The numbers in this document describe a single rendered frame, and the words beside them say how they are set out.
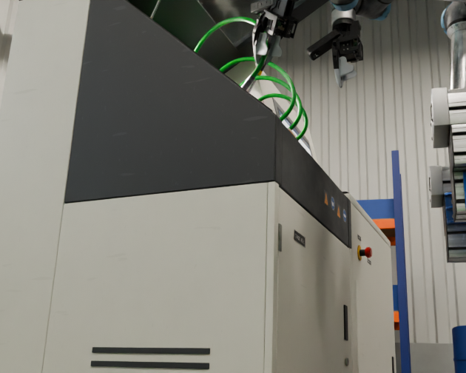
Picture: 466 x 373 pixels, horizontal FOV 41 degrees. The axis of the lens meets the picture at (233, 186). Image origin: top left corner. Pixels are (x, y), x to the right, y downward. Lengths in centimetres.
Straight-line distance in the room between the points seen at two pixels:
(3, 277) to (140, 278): 42
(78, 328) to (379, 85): 790
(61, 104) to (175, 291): 66
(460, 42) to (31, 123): 140
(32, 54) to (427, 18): 805
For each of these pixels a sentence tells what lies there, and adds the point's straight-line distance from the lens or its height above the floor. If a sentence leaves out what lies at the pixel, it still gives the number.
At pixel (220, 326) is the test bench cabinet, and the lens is 135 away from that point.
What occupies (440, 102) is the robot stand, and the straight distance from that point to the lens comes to 143.
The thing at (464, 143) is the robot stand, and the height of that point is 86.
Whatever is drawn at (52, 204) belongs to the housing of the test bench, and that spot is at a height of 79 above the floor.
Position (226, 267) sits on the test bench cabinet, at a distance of 136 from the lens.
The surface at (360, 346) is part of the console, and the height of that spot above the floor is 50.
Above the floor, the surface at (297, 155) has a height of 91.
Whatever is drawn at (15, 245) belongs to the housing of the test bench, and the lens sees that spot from 172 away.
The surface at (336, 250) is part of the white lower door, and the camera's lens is 182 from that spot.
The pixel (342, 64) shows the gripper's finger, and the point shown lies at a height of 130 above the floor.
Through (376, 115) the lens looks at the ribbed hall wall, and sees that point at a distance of 889.
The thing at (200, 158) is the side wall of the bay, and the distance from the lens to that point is 147.
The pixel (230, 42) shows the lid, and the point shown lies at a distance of 232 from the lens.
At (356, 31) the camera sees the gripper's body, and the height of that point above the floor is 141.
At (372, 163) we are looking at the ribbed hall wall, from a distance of 862.
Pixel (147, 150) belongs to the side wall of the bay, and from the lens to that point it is 155.
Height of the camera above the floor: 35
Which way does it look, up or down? 18 degrees up
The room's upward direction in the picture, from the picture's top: 2 degrees clockwise
